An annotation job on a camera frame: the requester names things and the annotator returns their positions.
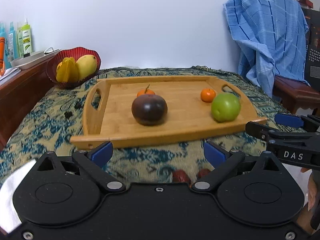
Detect small mandarin orange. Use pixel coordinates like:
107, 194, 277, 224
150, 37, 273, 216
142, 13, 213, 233
200, 88, 216, 103

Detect mandarin with stem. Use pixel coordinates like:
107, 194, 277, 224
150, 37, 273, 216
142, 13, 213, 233
136, 85, 156, 97

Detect right hand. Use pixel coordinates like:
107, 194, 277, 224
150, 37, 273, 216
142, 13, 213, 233
308, 173, 317, 211

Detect red jujube middle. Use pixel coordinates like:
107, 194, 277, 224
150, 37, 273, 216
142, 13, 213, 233
197, 168, 211, 179

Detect red jujube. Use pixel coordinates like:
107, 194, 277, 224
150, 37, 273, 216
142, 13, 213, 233
172, 170, 191, 185
197, 168, 211, 179

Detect wooden chair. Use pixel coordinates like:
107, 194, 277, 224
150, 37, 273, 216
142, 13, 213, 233
273, 75, 319, 116

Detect green apple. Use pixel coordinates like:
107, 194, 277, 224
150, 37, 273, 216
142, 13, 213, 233
211, 93, 241, 122

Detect red jujube left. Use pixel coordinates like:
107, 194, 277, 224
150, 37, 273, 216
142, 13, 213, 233
172, 170, 191, 185

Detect wooden serving tray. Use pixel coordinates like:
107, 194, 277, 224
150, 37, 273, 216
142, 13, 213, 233
70, 75, 267, 150

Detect dark purple plum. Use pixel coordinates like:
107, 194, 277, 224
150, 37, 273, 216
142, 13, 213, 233
131, 94, 168, 126

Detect yellow starfruit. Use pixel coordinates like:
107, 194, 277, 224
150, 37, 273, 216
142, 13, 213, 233
56, 57, 79, 83

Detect dark wooden cabinet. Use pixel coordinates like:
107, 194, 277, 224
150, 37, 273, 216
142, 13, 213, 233
0, 59, 53, 149

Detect yellow mango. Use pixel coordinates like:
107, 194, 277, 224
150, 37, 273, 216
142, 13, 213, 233
76, 54, 97, 81

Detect red fruit bowl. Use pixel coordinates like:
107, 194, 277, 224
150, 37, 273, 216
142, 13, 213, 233
46, 47, 101, 89

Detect blue checked cloth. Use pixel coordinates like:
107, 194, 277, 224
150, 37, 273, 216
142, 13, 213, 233
224, 0, 309, 96

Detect white towel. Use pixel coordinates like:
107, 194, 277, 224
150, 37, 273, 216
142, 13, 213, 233
0, 159, 36, 233

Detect papers on cabinet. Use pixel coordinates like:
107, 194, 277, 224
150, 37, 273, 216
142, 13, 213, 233
0, 68, 21, 84

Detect metal tray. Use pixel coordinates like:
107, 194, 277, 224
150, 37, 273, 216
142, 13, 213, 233
10, 47, 60, 70

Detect green spray bottle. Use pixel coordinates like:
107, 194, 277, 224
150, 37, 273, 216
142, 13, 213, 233
21, 17, 33, 56

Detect teal spray bottle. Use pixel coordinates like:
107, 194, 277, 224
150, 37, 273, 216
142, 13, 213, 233
8, 21, 19, 62
0, 22, 11, 70

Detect orange scissors tool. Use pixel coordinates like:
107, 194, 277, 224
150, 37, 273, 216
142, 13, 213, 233
0, 37, 5, 76

